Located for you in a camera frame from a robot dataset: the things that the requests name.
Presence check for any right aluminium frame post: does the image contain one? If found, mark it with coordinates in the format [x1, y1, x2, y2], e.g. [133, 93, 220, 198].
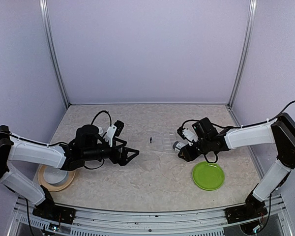
[228, 0, 258, 110]

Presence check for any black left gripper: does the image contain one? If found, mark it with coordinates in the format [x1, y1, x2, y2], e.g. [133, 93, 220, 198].
[83, 138, 139, 166]

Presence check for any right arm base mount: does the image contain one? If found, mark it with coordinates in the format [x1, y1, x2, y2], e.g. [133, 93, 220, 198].
[224, 191, 268, 224]

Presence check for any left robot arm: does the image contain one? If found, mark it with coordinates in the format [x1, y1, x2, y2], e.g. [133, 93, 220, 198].
[0, 120, 140, 219]

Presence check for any aluminium frame post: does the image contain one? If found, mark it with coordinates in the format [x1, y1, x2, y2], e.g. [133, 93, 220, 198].
[39, 0, 71, 109]
[228, 0, 258, 110]

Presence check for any green plate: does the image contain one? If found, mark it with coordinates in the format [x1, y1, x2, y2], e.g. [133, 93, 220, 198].
[192, 162, 225, 191]

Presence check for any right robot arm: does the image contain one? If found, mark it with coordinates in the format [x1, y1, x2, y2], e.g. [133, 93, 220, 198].
[173, 110, 295, 218]

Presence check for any beige plate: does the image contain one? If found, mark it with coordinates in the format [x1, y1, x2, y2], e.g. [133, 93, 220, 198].
[37, 165, 76, 192]

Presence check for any white bowl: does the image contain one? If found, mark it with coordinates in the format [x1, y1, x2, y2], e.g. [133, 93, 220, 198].
[43, 166, 68, 186]

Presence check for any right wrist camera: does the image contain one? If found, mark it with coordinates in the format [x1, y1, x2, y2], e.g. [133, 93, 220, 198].
[177, 127, 198, 146]

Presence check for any left aluminium frame post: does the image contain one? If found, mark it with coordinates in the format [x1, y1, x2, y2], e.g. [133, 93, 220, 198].
[39, 0, 71, 109]

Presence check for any front aluminium rail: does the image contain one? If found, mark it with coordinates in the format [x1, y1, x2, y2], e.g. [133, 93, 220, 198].
[6, 195, 295, 236]

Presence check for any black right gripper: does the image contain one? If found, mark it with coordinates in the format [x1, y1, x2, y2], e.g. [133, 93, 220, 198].
[178, 137, 211, 161]

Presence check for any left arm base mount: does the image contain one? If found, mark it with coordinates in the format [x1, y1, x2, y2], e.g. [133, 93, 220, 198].
[32, 185, 76, 225]

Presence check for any clear plastic pill organizer box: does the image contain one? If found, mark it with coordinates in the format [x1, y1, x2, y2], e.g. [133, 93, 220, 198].
[148, 132, 177, 152]

